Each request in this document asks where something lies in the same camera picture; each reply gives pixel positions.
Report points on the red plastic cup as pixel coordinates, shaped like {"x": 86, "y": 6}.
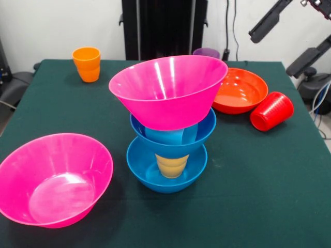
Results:
{"x": 271, "y": 111}

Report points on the pink plastic bowl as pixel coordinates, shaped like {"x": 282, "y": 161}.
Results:
{"x": 51, "y": 180}
{"x": 165, "y": 108}

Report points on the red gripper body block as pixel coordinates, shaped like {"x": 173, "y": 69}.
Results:
{"x": 320, "y": 6}

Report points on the dark green table cloth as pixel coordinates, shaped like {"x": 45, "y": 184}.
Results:
{"x": 232, "y": 206}

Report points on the black upright post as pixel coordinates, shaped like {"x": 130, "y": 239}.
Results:
{"x": 160, "y": 25}

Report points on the blue plastic bowl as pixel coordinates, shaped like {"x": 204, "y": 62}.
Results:
{"x": 139, "y": 170}
{"x": 207, "y": 126}

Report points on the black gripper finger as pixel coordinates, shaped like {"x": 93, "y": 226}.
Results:
{"x": 266, "y": 24}
{"x": 307, "y": 59}

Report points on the orange plastic cup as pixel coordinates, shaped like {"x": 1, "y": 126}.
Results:
{"x": 86, "y": 64}

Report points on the yellow plastic cup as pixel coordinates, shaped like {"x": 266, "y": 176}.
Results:
{"x": 172, "y": 166}

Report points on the purple plastic cup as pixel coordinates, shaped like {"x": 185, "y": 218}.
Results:
{"x": 207, "y": 52}

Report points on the light blue plastic cup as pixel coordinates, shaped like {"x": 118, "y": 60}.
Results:
{"x": 165, "y": 135}

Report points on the red-orange plastic bowl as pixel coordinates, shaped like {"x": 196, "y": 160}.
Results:
{"x": 243, "y": 93}

